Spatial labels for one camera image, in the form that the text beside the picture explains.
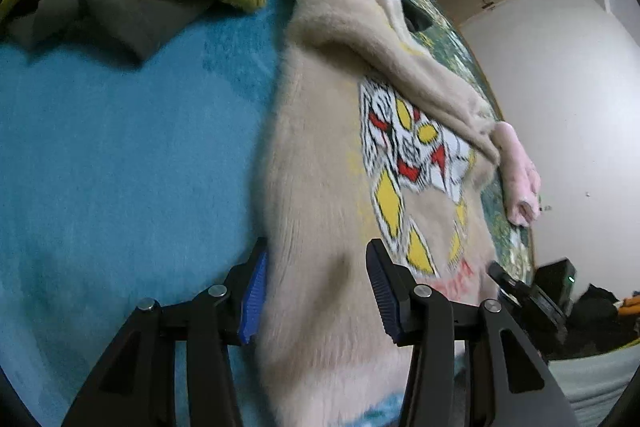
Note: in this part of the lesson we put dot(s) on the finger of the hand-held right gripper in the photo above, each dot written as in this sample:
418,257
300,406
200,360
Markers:
510,282

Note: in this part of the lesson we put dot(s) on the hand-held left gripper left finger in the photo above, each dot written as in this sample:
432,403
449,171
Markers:
252,302

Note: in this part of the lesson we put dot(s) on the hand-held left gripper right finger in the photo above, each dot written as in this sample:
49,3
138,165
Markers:
386,299

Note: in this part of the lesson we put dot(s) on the beige fuzzy sweater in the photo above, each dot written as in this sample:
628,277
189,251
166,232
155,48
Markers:
320,207

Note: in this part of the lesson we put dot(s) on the dark clothes pile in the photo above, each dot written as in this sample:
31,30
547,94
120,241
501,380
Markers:
600,322

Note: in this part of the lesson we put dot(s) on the black box device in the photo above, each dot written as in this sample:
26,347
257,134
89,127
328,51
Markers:
555,279

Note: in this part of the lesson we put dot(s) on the grey cloth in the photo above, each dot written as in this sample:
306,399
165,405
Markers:
585,387

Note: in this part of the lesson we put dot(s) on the orange object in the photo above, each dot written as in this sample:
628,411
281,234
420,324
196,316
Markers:
630,304

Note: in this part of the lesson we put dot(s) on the pink fuzzy cloth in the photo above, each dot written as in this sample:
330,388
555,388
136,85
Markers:
517,172

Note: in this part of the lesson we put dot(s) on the blue floral bed blanket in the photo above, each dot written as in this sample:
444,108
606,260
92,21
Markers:
125,182

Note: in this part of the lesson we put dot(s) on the dark grey garment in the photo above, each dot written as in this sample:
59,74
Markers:
125,22

